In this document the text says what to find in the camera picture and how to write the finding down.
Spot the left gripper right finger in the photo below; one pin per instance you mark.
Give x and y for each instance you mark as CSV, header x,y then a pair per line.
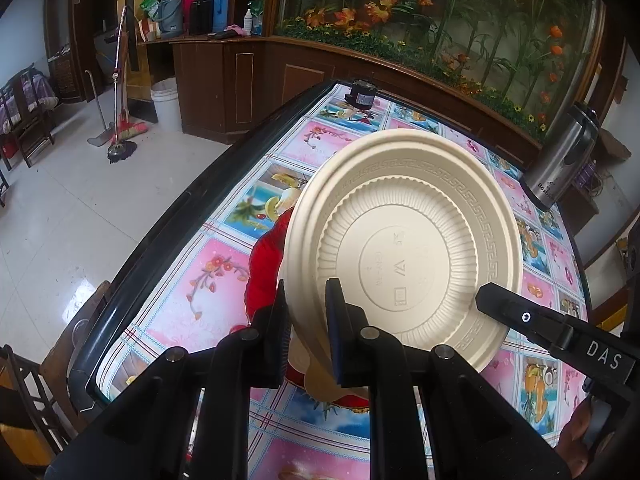
x,y
432,415

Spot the grey kettle on counter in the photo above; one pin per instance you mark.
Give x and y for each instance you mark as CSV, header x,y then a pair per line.
x,y
169,18

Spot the wooden side counter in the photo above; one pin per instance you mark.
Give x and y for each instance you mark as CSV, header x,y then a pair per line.
x,y
227,87

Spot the steel thermos jug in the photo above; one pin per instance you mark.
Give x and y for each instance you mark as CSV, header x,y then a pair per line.
x,y
560,161

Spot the small black jar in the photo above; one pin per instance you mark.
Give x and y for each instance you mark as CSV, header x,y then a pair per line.
x,y
362,94

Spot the blue container on counter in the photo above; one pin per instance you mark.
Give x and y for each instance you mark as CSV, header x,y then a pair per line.
x,y
220,15

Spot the white bucket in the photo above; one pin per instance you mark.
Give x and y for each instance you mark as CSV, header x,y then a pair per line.
x,y
165,98

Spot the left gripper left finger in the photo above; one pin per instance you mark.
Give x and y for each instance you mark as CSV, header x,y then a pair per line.
x,y
186,416

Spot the person's right hand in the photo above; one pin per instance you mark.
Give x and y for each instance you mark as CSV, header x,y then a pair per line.
x,y
570,446

